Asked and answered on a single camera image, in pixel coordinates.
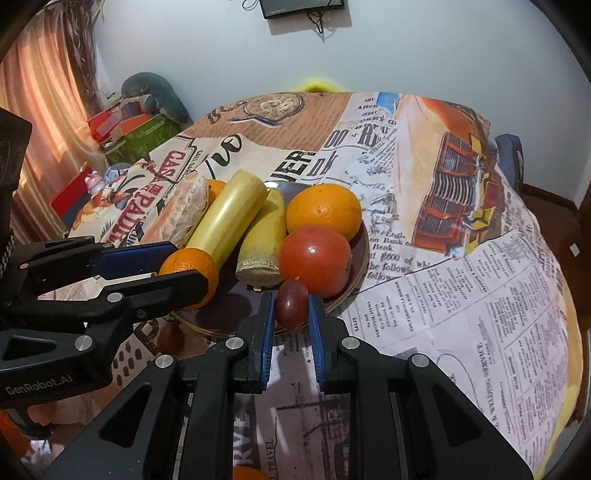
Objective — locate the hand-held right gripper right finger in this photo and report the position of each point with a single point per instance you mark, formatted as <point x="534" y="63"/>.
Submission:
<point x="316" y="341"/>

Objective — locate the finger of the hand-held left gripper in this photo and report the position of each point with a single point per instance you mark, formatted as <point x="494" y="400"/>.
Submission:
<point x="161" y="293"/>
<point x="134" y="259"/>

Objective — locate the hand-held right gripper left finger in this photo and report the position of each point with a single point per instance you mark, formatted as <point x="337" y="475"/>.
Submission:
<point x="265" y="341"/>

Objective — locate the orange mandarin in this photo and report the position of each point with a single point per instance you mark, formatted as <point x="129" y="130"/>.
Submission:
<point x="191" y="263"/>

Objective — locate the dark red grape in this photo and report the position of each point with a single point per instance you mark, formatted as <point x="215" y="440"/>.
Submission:
<point x="292" y="304"/>

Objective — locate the bread roll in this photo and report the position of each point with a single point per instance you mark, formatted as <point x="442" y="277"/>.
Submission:
<point x="178" y="217"/>

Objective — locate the red tomato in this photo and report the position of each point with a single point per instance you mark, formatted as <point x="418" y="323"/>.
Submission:
<point x="314" y="261"/>

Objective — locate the large round orange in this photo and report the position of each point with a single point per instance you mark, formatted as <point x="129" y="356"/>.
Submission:
<point x="323" y="212"/>

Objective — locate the pink toy figure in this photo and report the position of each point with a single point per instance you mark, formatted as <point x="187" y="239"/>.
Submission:
<point x="94" y="181"/>

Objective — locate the red flat box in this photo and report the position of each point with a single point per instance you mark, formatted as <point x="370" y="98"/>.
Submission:
<point x="69" y="196"/>

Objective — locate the green patterned box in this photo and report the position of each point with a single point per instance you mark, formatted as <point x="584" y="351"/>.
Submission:
<point x="143" y="136"/>

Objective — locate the red boxes pile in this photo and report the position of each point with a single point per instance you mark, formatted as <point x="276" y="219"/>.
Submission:
<point x="115" y="122"/>

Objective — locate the printed newspaper tablecloth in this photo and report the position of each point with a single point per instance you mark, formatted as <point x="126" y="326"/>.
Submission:
<point x="461" y="300"/>

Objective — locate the grey plush shark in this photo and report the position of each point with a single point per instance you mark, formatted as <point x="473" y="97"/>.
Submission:
<point x="154" y="92"/>

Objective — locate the orange brown curtain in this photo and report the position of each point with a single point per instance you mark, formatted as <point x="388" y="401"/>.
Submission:
<point x="46" y="115"/>

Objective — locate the yellow curved chair back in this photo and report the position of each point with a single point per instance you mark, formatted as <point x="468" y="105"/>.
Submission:
<point x="318" y="86"/>

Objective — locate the dark blue chair back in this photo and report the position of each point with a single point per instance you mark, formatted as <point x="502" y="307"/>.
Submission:
<point x="510" y="152"/>

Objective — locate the small black wall monitor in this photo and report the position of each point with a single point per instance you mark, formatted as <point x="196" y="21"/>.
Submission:
<point x="302" y="7"/>

